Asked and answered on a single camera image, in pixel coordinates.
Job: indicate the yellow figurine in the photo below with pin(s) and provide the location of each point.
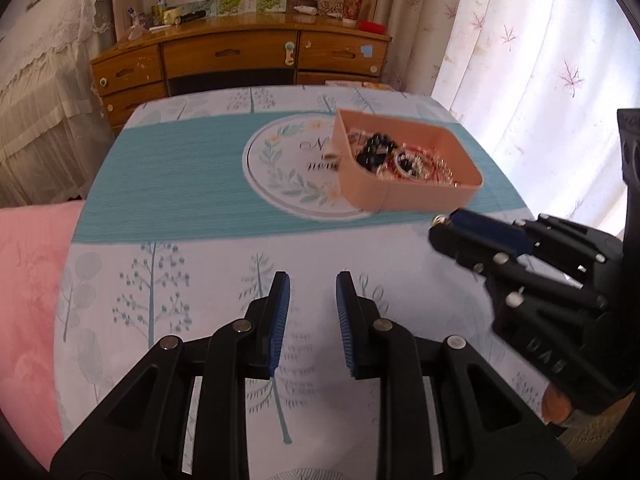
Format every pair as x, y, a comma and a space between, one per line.
167, 17

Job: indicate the pink plastic tray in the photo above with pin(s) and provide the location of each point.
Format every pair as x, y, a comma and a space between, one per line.
360, 185

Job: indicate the white lace cloth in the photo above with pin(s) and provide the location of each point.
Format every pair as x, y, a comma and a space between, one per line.
45, 85

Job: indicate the person's right hand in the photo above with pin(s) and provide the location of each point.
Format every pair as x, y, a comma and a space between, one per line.
557, 405

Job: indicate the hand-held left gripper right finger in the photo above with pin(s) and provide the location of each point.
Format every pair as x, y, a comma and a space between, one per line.
346, 320

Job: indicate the red box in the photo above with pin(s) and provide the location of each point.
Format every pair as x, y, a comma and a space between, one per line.
371, 27

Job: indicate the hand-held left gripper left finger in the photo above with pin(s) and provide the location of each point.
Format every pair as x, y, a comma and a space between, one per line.
277, 320

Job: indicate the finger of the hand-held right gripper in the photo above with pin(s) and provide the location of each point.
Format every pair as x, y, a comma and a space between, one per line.
470, 250
492, 232

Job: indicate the black flashlight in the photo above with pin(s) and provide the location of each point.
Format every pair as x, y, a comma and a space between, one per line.
194, 15

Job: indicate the pink blanket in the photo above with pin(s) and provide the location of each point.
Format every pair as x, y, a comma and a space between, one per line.
30, 335

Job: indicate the beige drawer lock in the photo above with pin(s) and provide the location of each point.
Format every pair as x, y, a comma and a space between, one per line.
289, 52

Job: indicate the leaf print curtain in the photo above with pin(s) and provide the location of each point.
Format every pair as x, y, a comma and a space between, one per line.
525, 60

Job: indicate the white tube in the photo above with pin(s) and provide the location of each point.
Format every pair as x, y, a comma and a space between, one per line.
305, 9

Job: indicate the wooden desk with drawers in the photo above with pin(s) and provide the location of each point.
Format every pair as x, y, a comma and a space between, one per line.
225, 52

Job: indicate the red paper cup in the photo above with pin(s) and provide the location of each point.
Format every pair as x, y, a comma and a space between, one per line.
353, 6

